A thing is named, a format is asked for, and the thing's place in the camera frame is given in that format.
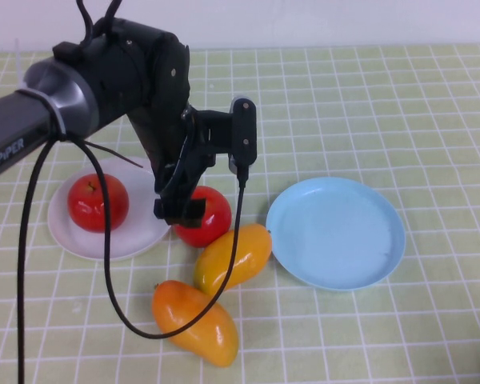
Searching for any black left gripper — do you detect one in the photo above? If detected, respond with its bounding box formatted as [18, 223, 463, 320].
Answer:
[127, 102, 218, 230]

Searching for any shiny red apple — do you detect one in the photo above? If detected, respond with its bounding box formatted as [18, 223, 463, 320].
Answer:
[66, 173, 130, 234]
[172, 185, 233, 248]

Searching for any yellow orange mango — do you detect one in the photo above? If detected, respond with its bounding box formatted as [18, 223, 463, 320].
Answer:
[193, 222, 273, 298]

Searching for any deep orange mango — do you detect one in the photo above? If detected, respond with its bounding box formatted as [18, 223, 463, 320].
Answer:
[150, 279, 240, 368]

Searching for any white round plate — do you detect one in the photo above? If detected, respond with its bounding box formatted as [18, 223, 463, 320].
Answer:
[46, 157, 173, 262]

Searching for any light blue round plate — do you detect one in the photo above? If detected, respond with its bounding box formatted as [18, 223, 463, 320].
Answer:
[265, 176, 406, 292]

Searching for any thin black zip tie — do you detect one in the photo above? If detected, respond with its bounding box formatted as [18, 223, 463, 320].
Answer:
[82, 138, 146, 169]

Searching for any white zip tie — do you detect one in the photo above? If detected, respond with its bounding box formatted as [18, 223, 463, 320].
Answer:
[14, 38, 68, 139]

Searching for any green white checked tablecloth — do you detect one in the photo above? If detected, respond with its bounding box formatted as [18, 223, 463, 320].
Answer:
[0, 42, 480, 384]

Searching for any black left camera bracket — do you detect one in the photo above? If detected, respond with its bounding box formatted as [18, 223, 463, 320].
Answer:
[182, 108, 234, 158]

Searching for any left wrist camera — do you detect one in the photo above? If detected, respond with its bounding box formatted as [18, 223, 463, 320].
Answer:
[227, 95, 259, 176]

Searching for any black left camera cable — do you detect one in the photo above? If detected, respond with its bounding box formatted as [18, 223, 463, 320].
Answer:
[16, 131, 250, 384]

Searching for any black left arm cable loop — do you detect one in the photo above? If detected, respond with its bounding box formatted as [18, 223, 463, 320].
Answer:
[74, 0, 124, 43]

